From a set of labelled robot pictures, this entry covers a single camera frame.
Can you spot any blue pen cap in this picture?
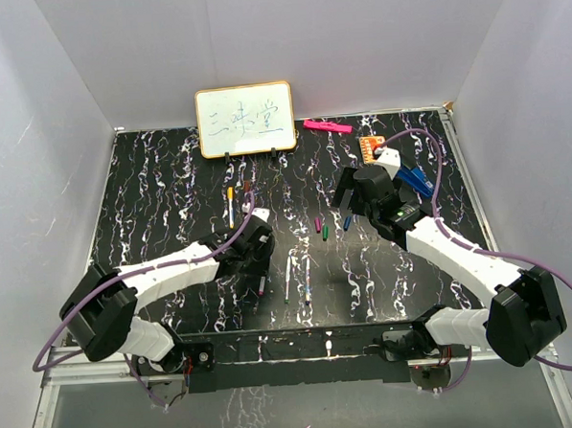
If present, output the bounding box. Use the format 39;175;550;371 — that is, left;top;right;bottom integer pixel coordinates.
343;215;353;231

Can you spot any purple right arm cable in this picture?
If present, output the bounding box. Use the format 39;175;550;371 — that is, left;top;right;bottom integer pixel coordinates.
375;121;572;395

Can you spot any green pen cap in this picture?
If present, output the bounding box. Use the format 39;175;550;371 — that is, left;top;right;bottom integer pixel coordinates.
321;224;330;241

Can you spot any white pen yellow tip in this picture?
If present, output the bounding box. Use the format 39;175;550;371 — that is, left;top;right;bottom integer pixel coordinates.
228;197;235;230

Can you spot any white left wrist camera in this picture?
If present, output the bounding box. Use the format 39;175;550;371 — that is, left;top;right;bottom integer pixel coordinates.
241;204;270;223

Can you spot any blue stapler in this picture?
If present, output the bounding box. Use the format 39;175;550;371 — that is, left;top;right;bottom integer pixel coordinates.
396;167;434;198

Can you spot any white board with yellow frame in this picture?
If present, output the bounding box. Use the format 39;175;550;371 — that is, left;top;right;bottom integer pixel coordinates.
194;80;297;159

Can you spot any pink plastic clip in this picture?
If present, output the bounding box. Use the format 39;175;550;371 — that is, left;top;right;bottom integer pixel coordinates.
303;119;353;134

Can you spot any orange spiral notebook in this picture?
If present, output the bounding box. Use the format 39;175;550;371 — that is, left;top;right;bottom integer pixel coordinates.
359;135;386;164

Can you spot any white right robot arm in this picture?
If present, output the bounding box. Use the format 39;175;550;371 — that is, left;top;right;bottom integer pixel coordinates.
332;166;567;367

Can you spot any white pen red tip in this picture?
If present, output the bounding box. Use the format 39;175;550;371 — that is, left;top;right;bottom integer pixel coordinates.
241;192;250;214

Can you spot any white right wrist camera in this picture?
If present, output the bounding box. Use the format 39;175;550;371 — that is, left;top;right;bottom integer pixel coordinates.
376;146;400;175

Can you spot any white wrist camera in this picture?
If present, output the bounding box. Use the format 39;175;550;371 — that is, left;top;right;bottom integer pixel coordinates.
376;146;400;175
241;204;270;223

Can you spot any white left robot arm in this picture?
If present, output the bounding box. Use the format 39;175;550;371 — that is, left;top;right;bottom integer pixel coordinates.
60;208;275;372

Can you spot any black front mounting rail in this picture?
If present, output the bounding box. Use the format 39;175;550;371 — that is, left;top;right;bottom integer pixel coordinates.
181;323;424;394

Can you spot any white pen green tip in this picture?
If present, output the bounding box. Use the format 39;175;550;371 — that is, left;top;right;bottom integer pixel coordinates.
284;255;292;305

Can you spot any white pen blue tip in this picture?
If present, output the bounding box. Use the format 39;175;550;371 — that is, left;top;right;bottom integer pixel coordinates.
305;256;311;305

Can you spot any magenta pen cap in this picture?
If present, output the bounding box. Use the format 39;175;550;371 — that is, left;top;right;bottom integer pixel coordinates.
314;217;322;234

